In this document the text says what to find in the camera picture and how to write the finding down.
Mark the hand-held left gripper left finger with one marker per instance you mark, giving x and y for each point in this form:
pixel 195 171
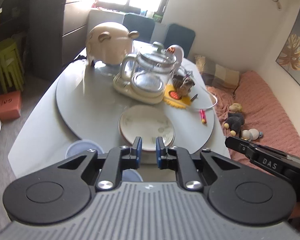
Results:
pixel 138 152

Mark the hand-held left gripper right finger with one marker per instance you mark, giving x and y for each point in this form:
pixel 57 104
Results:
pixel 159 152

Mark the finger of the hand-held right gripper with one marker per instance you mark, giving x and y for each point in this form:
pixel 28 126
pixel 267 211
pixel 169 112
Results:
pixel 240 146
pixel 270 150

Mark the translucent blue plastic bowl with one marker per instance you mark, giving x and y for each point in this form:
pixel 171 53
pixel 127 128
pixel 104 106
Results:
pixel 131 176
pixel 77 147

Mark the white plate pink flower print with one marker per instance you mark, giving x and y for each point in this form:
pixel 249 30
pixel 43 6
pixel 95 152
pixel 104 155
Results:
pixel 119 130

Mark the white blue plush toy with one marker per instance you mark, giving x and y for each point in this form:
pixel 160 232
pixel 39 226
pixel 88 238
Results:
pixel 251 133

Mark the dark grey monkey plush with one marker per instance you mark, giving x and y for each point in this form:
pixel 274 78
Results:
pixel 235 122

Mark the pink blanket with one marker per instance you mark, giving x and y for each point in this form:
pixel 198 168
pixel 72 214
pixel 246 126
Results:
pixel 270 120

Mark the yellow sunflower coaster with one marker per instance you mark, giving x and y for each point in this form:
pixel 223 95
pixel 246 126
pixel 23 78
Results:
pixel 180 102

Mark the round glass turntable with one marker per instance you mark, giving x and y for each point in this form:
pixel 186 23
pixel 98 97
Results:
pixel 90 110

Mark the dark hair clip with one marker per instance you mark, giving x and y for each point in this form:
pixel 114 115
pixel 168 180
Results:
pixel 194 97

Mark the cream kettle base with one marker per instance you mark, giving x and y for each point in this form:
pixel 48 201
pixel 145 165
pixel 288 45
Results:
pixel 122 87

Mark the brown hedgehog figurine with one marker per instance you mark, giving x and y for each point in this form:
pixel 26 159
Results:
pixel 182 83

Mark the plaid pillow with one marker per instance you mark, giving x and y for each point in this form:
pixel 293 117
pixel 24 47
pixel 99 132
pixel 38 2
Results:
pixel 217 72

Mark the glass kettle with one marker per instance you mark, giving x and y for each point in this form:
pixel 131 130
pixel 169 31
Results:
pixel 155 60

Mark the white curved spout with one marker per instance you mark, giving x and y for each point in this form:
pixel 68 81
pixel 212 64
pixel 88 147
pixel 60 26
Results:
pixel 178 53

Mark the beige pig-shaped food cover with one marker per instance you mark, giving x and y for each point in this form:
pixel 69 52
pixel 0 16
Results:
pixel 110 42

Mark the dark blue chair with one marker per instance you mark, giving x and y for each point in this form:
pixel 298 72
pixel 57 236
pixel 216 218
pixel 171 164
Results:
pixel 138 26
pixel 180 38

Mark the green box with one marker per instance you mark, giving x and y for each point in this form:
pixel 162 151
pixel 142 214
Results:
pixel 158 16

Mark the orange box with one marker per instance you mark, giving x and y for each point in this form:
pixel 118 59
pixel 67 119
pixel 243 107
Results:
pixel 7 105

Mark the dark wooden cabinet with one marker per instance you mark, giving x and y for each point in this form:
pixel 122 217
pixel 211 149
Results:
pixel 52 30

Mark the stack of green stools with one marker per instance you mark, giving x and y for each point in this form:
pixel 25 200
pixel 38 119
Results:
pixel 8 62

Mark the golden leaf wall poster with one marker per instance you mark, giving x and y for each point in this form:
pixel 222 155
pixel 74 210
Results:
pixel 293 52

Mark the black white wall shelf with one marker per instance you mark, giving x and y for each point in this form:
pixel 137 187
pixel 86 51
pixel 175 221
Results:
pixel 5 10

